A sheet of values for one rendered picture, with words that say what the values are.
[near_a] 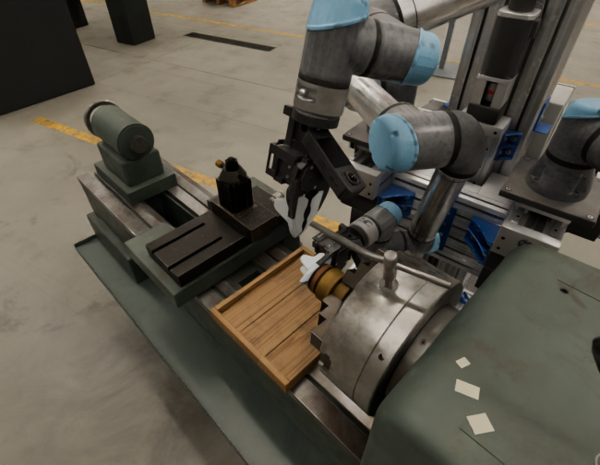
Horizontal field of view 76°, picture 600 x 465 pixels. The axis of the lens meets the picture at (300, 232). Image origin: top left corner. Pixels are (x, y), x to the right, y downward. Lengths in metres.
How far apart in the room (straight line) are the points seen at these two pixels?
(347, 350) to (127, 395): 1.52
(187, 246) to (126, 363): 1.12
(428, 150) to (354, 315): 0.35
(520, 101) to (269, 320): 0.94
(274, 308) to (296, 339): 0.12
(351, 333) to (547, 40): 0.91
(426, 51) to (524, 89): 0.72
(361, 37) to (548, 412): 0.54
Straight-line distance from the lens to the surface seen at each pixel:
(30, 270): 2.89
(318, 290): 0.86
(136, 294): 1.69
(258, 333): 1.05
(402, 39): 0.59
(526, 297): 0.74
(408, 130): 0.78
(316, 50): 0.55
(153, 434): 1.98
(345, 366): 0.72
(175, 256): 1.16
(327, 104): 0.56
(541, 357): 0.68
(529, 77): 1.29
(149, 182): 1.58
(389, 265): 0.64
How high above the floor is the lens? 1.76
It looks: 42 degrees down
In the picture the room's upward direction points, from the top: straight up
